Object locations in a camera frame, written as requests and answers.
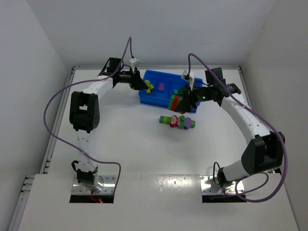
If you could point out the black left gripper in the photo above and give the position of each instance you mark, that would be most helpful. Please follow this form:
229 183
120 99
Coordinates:
135 79

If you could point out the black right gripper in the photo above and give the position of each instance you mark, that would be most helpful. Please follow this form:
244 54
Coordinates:
192 96

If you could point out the multicolour lego brick stack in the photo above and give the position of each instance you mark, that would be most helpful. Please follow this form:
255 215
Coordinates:
173 102

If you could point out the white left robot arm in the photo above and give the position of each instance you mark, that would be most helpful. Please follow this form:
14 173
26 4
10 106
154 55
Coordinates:
85 114

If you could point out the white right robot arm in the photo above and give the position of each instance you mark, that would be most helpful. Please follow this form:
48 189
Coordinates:
264 149

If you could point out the flower and butterfly lego assembly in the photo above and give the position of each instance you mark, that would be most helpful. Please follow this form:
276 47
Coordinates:
180 122

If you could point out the blue compartment tray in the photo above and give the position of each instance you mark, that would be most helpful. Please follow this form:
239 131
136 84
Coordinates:
161 99

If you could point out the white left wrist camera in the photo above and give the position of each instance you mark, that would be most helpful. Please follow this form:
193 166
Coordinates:
134 62

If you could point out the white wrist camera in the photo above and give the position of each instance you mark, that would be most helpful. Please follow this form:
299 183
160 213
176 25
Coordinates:
189 77
134 62

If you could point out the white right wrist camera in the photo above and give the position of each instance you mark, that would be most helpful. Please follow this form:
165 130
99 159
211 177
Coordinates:
189 77

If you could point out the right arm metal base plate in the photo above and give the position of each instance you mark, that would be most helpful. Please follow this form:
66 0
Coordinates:
210 187

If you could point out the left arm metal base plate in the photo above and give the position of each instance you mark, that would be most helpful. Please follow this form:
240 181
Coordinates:
103 185

